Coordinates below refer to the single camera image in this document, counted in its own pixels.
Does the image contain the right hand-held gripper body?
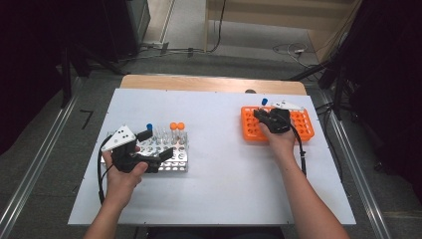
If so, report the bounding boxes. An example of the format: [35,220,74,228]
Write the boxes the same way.
[262,100,306,134]

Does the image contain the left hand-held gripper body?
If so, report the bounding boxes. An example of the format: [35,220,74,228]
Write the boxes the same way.
[100,123,161,174]

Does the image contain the metal test tube rack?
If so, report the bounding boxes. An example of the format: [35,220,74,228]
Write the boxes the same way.
[100,130,189,173]

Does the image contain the orange test tube rack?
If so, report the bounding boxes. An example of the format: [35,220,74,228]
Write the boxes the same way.
[240,105,316,143]

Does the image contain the person's right hand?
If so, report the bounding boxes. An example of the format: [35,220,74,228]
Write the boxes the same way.
[258,120,298,161]

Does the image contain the person's left hand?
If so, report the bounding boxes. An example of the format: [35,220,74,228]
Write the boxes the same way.
[102,145,149,210]

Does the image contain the black stand leg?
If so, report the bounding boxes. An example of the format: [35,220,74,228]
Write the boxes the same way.
[59,43,74,109]
[74,43,130,76]

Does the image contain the black cabinet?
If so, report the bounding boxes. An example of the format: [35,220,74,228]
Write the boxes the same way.
[101,0,152,63]

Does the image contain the dark curtain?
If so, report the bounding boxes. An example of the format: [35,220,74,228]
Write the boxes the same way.
[331,0,422,200]
[0,0,107,155]

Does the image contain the left hand-held gripper cable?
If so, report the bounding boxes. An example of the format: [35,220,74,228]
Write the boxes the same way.
[97,133,113,205]

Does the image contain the hand-held gripper cable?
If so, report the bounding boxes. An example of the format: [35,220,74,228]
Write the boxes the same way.
[288,119,308,177]
[97,133,113,205]

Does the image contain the right hand-held gripper cable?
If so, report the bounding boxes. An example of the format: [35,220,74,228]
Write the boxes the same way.
[288,119,308,177]

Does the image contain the black floor cables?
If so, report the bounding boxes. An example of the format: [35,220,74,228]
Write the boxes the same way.
[315,101,346,167]

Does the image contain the white floor cable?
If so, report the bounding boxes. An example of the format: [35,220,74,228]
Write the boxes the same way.
[272,42,319,69]

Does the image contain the aluminium floor rail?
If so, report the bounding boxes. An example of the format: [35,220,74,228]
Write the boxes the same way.
[315,89,392,239]
[0,76,84,239]

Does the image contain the grey floor cable bundle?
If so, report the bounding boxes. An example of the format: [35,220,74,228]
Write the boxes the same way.
[132,40,206,61]

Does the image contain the black hanging cable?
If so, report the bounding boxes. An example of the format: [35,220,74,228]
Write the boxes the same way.
[207,0,227,54]

